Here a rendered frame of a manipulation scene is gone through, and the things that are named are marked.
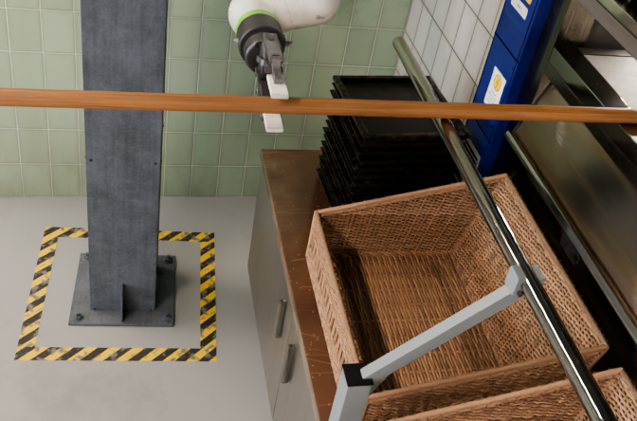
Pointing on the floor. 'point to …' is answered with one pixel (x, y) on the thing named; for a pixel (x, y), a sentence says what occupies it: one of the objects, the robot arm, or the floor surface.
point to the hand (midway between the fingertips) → (275, 104)
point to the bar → (580, 374)
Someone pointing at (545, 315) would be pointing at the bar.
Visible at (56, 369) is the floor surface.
